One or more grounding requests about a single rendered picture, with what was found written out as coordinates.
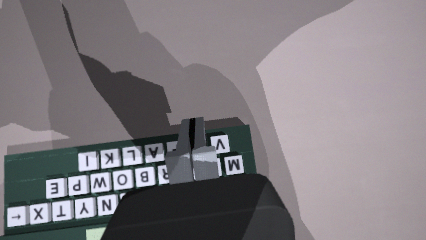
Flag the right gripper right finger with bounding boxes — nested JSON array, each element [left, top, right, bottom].
[[192, 117, 219, 181]]

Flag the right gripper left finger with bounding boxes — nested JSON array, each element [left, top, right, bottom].
[[165, 118, 194, 184]]

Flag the dark green keyboard base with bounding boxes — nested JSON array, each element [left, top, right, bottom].
[[0, 125, 257, 240]]

